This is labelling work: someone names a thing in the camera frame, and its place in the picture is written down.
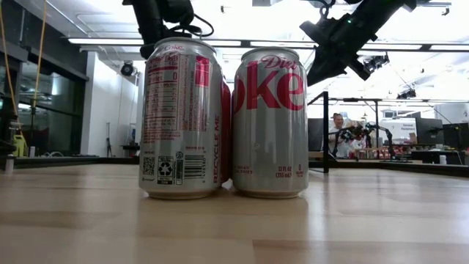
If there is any silver Diet Coke can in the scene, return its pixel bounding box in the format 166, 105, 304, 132
138, 36, 224, 201
231, 46, 309, 200

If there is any red cola can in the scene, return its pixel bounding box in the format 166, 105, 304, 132
221, 78, 233, 184

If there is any cluttered background table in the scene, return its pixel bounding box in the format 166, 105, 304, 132
353, 145, 413, 163

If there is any white equipment sign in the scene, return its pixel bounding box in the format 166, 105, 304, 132
380, 117, 418, 144

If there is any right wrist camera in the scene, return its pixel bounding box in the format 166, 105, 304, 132
299, 18, 335, 47

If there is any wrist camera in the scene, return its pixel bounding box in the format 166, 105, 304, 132
299, 18, 335, 47
160, 0, 196, 29

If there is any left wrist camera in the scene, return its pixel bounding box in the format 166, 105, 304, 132
160, 0, 196, 29

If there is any small dark background table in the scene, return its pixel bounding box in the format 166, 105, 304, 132
122, 143, 141, 159

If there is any black ceiling spotlight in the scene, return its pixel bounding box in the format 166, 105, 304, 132
396, 87, 418, 100
362, 54, 391, 73

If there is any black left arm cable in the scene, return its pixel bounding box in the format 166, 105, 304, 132
170, 12, 215, 39

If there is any thin background stand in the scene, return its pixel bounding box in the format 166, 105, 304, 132
105, 122, 114, 158

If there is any black round ceiling camera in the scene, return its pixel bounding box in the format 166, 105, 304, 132
119, 61, 136, 77

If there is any ceiling rail mount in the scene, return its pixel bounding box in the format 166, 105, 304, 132
417, 1, 452, 16

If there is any yellow-green container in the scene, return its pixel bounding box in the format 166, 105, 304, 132
12, 132, 29, 158

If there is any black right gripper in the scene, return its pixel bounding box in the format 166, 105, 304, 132
306, 7, 380, 87

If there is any person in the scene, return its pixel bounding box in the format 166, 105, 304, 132
328, 112, 367, 159

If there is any black monitor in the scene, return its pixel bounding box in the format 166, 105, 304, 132
442, 122, 469, 150
308, 117, 325, 152
415, 117, 445, 146

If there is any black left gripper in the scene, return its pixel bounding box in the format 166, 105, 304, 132
130, 0, 164, 60

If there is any dark background desk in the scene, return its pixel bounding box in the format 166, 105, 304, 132
410, 149, 469, 166

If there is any ceiling light strip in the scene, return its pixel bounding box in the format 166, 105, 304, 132
361, 43, 423, 51
67, 37, 152, 46

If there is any yellow cable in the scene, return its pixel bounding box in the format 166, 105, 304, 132
32, 0, 49, 111
0, 0, 18, 118

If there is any black aluminium table frame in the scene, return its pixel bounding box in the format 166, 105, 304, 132
0, 155, 469, 179

